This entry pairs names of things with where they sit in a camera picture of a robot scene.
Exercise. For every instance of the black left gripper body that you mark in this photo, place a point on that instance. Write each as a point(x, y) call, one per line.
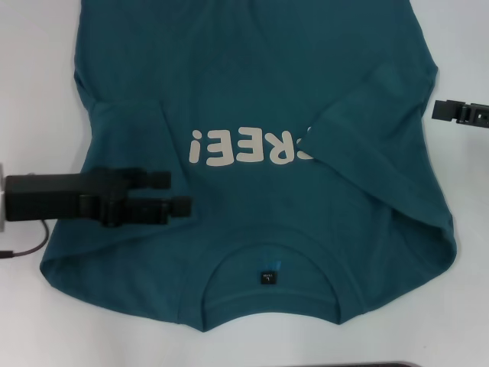
point(57, 197)

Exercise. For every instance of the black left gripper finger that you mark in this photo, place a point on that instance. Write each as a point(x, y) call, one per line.
point(179, 206)
point(153, 179)

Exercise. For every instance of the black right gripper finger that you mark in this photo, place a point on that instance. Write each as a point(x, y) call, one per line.
point(458, 111)

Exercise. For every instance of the teal T-shirt with FREE print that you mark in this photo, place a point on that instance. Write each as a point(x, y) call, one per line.
point(248, 76)

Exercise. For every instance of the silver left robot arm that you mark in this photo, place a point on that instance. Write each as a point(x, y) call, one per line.
point(2, 199)

